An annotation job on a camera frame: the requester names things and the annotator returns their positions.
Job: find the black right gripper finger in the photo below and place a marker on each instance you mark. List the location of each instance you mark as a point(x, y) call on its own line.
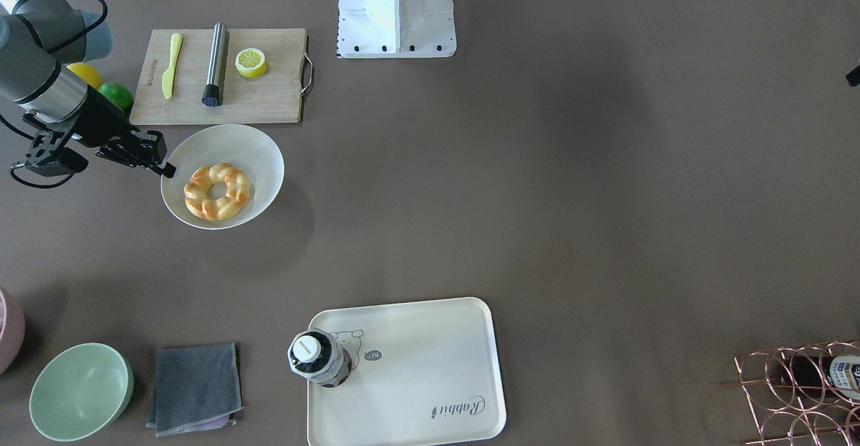
point(146, 147)
point(132, 160)

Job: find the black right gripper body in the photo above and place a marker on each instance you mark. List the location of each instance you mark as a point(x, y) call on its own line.
point(99, 123)

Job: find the braided glazed donut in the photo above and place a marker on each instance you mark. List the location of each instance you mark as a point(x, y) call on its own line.
point(218, 192)

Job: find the white round plate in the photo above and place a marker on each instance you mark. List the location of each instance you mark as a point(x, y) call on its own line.
point(247, 148)

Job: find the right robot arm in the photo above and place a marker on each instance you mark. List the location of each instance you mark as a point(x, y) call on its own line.
point(40, 38)

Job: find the dark tea bottle on tray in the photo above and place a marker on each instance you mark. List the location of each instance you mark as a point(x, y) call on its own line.
point(319, 358)

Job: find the cream rabbit tray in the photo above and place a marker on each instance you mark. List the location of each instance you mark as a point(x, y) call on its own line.
point(424, 373)

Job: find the green lime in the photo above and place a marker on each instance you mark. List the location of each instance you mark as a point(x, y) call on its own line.
point(118, 95)

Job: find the yellow lemon far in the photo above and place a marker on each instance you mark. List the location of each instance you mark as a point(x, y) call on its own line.
point(87, 73)

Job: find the steel muddler rod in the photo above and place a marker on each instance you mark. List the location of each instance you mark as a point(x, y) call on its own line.
point(213, 92)

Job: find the yellow plastic knife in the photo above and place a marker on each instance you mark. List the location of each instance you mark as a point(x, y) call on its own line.
point(168, 77)

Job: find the half lemon slice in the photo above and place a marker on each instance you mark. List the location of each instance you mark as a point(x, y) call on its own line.
point(251, 62)

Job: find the wooden cutting board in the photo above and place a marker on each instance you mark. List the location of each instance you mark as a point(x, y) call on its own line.
point(276, 97)

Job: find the pink ice bowl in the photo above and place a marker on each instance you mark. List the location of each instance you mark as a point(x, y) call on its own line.
point(13, 328)

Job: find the grey folded cloth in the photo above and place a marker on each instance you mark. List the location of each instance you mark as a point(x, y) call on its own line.
point(196, 388)

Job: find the green bowl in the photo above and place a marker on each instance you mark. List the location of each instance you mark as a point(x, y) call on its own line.
point(80, 392)

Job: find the bottle in copper rack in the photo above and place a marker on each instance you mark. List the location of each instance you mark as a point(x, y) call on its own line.
point(823, 377)

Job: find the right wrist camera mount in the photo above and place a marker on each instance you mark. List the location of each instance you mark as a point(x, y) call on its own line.
point(49, 155)

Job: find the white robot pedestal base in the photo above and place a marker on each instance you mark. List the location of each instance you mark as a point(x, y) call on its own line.
point(396, 29)

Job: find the copper wire bottle rack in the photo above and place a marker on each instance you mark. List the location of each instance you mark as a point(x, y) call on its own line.
point(781, 416)

